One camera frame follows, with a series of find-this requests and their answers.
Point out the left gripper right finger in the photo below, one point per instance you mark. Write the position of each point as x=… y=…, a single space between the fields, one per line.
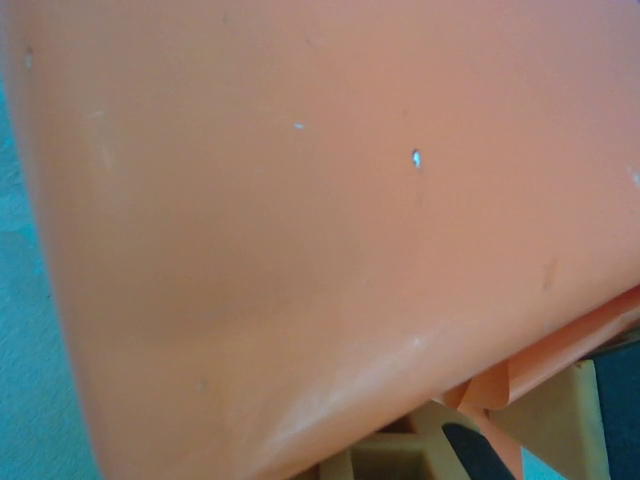
x=565 y=430

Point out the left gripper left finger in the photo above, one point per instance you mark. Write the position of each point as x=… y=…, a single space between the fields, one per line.
x=395 y=455

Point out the orange wrapping paper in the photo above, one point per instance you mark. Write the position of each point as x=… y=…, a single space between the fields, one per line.
x=300 y=225

